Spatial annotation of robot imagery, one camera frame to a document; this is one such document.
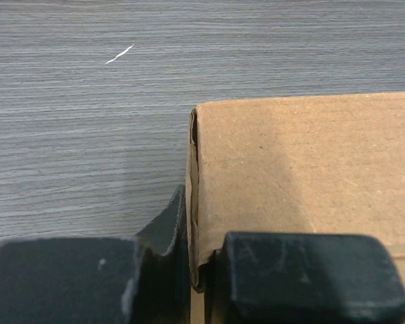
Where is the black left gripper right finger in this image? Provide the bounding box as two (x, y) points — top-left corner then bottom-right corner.
(205, 232), (405, 323)

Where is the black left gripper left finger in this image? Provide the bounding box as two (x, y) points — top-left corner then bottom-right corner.
(0, 186), (190, 323)

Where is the small cardboard box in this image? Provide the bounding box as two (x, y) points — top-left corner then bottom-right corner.
(186, 92), (405, 323)

